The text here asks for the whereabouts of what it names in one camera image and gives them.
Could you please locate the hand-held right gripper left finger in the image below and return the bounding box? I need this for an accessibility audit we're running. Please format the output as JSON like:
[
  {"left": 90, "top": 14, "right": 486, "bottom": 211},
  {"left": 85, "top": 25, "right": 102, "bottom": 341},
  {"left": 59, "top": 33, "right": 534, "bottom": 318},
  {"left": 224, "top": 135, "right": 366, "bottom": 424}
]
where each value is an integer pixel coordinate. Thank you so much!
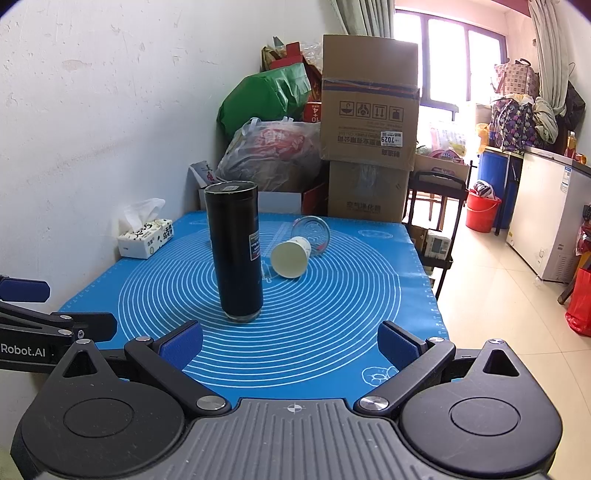
[{"left": 60, "top": 320, "right": 232, "bottom": 419}]

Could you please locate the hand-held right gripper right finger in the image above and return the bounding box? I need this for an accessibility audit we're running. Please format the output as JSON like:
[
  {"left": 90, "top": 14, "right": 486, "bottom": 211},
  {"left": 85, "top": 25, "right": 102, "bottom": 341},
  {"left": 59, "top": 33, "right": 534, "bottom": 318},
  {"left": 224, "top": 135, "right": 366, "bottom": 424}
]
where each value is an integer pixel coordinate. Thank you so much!
[{"left": 353, "top": 320, "right": 523, "bottom": 419}]

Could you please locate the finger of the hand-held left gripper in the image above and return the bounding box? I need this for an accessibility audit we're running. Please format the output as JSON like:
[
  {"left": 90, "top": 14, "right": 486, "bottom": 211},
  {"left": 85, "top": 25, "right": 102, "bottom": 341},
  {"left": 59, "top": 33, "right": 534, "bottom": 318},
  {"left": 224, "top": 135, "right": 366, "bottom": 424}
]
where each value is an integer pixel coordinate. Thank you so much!
[
  {"left": 0, "top": 300, "right": 118, "bottom": 343},
  {"left": 0, "top": 275, "right": 51, "bottom": 304}
]

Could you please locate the white paper cup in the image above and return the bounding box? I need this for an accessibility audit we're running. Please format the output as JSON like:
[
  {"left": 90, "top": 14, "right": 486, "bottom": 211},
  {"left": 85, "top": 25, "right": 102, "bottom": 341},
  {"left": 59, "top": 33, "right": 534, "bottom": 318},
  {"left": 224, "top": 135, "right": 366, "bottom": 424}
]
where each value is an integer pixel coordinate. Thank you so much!
[{"left": 270, "top": 236, "right": 313, "bottom": 279}]

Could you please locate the black tumbler cup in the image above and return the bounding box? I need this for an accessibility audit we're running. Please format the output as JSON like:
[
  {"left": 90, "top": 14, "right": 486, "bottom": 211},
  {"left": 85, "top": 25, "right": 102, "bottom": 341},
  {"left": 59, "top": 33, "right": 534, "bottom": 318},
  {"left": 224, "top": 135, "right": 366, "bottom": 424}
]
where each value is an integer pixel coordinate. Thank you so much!
[{"left": 204, "top": 182, "right": 264, "bottom": 323}]

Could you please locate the clear glass cup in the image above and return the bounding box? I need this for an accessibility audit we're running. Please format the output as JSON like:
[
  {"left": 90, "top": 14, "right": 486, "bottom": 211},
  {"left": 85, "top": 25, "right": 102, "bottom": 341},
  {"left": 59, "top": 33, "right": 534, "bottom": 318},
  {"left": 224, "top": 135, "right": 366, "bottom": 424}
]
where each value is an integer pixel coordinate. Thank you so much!
[{"left": 291, "top": 216, "right": 331, "bottom": 257}]

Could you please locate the blue silicone mat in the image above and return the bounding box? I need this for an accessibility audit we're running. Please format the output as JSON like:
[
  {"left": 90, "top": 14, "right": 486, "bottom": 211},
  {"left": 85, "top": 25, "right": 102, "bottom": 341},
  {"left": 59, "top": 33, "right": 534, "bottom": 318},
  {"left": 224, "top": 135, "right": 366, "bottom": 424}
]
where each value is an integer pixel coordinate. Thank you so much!
[{"left": 57, "top": 211, "right": 451, "bottom": 403}]

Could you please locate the white tissue box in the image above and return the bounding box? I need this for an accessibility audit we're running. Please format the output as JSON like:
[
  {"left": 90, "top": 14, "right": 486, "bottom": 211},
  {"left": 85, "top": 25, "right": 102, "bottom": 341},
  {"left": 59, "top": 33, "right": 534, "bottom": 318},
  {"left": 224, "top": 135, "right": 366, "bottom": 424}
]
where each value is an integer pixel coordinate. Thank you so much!
[{"left": 116, "top": 198, "right": 174, "bottom": 260}]

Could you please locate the white electronic device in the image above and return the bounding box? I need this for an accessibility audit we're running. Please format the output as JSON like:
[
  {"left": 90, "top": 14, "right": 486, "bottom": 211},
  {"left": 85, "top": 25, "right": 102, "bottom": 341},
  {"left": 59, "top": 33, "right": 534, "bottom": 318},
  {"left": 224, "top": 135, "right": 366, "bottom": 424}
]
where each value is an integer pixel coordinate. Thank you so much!
[{"left": 424, "top": 230, "right": 452, "bottom": 260}]

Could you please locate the black utility cart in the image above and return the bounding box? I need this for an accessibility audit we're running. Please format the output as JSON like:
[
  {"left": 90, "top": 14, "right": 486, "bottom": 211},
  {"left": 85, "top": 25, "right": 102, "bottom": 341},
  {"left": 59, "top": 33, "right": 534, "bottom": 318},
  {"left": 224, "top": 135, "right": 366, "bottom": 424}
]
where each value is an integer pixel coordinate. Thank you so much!
[{"left": 403, "top": 170, "right": 471, "bottom": 297}]

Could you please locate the small cardboard box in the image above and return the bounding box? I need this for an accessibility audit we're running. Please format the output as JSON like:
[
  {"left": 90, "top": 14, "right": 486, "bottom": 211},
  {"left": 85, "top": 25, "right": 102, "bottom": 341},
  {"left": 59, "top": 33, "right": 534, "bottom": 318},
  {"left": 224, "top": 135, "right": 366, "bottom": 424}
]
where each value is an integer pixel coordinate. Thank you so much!
[{"left": 327, "top": 159, "right": 415, "bottom": 224}]

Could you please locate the red bucket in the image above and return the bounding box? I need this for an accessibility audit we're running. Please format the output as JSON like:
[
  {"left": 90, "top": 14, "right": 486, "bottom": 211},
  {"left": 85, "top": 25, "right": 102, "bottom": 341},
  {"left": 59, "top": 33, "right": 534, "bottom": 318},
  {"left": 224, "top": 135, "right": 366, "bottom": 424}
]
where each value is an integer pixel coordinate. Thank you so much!
[{"left": 465, "top": 186, "right": 502, "bottom": 233}]

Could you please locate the red gift box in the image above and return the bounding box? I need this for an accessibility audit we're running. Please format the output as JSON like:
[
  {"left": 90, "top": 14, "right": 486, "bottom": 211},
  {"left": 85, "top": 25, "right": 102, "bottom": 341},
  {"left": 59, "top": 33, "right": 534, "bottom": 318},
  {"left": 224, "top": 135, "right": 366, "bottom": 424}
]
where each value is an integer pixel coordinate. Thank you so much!
[{"left": 301, "top": 182, "right": 331, "bottom": 217}]

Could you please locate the red plastic bag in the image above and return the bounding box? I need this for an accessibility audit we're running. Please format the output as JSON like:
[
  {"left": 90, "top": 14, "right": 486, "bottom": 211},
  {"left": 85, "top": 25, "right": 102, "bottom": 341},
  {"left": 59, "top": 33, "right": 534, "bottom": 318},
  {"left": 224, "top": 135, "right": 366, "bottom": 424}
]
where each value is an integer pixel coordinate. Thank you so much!
[{"left": 565, "top": 267, "right": 591, "bottom": 337}]

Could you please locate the white chest freezer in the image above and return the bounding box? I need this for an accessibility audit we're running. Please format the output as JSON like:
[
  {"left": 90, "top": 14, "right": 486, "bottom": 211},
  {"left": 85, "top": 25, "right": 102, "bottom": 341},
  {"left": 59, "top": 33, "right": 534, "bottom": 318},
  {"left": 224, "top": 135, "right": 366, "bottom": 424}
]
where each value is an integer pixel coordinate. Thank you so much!
[{"left": 505, "top": 147, "right": 591, "bottom": 283}]

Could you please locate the blue barrel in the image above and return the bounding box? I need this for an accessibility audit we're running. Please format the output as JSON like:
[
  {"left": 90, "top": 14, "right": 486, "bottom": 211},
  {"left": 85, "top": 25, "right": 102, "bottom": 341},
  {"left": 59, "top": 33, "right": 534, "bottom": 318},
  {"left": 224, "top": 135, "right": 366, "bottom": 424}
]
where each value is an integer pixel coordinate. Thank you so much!
[{"left": 477, "top": 150, "right": 512, "bottom": 230}]

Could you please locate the clear plastic bag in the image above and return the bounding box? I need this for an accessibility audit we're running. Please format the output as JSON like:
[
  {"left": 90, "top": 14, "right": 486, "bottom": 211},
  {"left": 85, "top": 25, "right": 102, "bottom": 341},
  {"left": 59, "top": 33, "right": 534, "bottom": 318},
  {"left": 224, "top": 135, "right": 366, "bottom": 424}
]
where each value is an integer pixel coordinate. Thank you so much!
[{"left": 216, "top": 117, "right": 325, "bottom": 193}]

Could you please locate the large cardboard box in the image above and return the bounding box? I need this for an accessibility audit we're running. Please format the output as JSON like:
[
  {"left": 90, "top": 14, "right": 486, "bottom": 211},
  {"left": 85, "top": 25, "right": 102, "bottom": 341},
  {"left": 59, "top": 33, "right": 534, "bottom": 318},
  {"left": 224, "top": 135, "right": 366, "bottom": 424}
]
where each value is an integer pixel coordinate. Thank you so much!
[{"left": 320, "top": 34, "right": 421, "bottom": 172}]

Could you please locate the purple floral bag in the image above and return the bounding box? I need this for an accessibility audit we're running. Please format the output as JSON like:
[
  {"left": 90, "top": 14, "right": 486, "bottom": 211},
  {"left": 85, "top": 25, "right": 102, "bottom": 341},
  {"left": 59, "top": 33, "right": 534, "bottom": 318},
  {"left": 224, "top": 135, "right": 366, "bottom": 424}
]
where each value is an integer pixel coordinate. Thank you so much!
[{"left": 490, "top": 93, "right": 540, "bottom": 153}]

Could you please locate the green plastic bag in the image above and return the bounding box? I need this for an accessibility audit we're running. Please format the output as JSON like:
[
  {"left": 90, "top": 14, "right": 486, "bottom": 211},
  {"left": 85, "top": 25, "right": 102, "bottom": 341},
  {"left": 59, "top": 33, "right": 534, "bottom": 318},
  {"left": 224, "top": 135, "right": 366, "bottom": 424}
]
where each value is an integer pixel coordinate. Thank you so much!
[{"left": 216, "top": 62, "right": 313, "bottom": 140}]

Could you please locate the dark framed window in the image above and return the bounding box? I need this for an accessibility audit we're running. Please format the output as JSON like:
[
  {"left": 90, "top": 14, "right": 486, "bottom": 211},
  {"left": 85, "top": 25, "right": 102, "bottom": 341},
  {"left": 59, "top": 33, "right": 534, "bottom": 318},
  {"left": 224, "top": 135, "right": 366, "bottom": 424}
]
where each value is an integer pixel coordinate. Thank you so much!
[{"left": 394, "top": 8, "right": 509, "bottom": 112}]

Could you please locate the plaid storage bag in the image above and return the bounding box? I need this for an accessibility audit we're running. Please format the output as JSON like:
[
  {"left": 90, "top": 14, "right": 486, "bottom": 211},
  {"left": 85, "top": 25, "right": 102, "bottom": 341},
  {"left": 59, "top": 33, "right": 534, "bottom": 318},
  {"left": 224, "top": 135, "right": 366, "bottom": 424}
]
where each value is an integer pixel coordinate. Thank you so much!
[{"left": 493, "top": 58, "right": 541, "bottom": 99}]

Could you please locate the grey curtain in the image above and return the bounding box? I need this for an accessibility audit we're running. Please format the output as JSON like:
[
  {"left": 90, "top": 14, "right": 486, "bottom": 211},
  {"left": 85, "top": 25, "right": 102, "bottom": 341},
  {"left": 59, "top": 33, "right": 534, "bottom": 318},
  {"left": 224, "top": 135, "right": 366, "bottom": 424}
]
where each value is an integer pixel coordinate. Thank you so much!
[
  {"left": 527, "top": 0, "right": 572, "bottom": 99},
  {"left": 329, "top": 0, "right": 397, "bottom": 40}
]

